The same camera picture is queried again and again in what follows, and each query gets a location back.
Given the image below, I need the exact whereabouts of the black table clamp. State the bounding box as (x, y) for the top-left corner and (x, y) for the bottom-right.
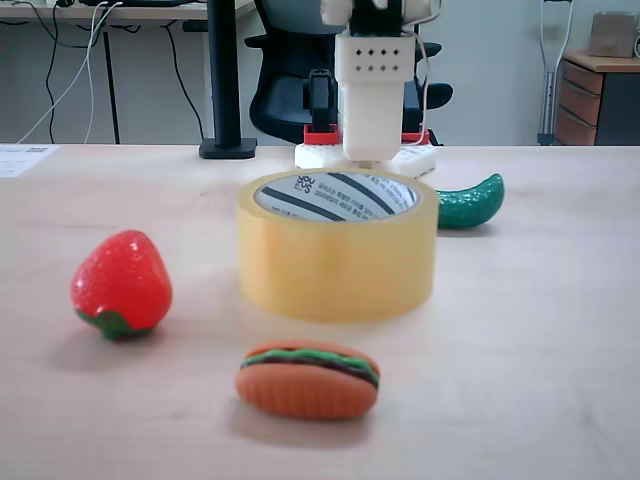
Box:
(306, 68), (338, 129)

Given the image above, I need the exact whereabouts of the grey metal crutch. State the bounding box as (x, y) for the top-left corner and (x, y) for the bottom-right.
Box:
(537, 0), (576, 146)

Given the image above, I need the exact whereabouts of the white background desk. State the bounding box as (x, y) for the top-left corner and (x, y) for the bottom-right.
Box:
(0, 2), (256, 146)

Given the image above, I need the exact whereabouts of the toy hamburger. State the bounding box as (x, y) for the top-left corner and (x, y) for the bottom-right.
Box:
(234, 339), (381, 421)

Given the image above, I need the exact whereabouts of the wooden drawer cabinet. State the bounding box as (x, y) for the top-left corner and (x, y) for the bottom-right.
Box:
(554, 48), (640, 147)

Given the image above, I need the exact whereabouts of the black cable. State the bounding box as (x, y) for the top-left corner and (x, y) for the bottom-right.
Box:
(29, 18), (64, 145)
(162, 23), (207, 143)

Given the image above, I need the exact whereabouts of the green toy cucumber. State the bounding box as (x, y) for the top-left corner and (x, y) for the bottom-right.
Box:
(435, 173), (506, 230)

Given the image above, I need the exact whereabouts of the black office chair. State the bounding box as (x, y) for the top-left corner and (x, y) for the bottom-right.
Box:
(243, 0), (455, 147)

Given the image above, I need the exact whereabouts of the black monitor stand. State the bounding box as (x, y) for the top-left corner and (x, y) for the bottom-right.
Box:
(198, 0), (259, 160)

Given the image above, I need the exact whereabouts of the red toy strawberry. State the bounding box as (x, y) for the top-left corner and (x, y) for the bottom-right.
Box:
(69, 229), (174, 342)

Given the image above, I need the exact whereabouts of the white cable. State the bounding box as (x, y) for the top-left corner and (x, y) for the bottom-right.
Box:
(17, 0), (124, 145)

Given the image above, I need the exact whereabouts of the white printed paper sheet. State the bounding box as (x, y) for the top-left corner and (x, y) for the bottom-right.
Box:
(0, 144), (61, 180)

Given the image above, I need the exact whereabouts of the white perforated base plate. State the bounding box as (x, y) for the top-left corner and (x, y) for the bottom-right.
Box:
(293, 142), (437, 180)

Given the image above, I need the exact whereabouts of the brown cardboard box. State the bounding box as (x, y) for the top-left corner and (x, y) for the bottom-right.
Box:
(587, 10), (640, 59)

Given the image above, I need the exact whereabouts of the yellow packing tape roll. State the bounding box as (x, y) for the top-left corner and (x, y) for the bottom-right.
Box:
(235, 168), (441, 324)

